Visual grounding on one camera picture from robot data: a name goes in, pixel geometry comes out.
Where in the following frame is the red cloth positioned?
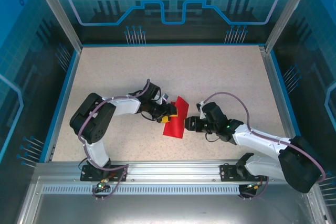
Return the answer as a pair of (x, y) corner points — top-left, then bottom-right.
(162, 95), (190, 140)

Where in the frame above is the metal tray sheet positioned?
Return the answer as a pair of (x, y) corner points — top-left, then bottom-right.
(15, 176), (331, 224)

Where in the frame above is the blue table edge trim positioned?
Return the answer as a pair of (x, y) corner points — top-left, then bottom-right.
(80, 42), (266, 48)
(269, 49), (311, 163)
(38, 49), (81, 163)

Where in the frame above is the slotted aluminium strip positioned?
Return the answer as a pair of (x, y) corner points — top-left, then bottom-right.
(41, 185), (242, 195)

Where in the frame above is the blue grid-print panel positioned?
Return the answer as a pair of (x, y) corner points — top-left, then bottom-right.
(0, 0), (79, 224)
(272, 0), (336, 224)

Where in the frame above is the aluminium frame beam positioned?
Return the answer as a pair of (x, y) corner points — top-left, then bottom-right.
(34, 159), (317, 183)

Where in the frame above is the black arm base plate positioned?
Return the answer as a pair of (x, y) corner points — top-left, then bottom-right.
(219, 163), (247, 182)
(80, 164), (130, 182)

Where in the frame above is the aluminium table edge rail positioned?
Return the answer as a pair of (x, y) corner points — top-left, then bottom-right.
(258, 45), (301, 162)

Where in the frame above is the small LED cable connector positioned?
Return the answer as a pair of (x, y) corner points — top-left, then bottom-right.
(245, 181), (264, 191)
(97, 178), (110, 191)

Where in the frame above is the aluminium enclosure post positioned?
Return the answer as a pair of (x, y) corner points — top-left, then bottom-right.
(264, 0), (308, 53)
(29, 0), (83, 53)

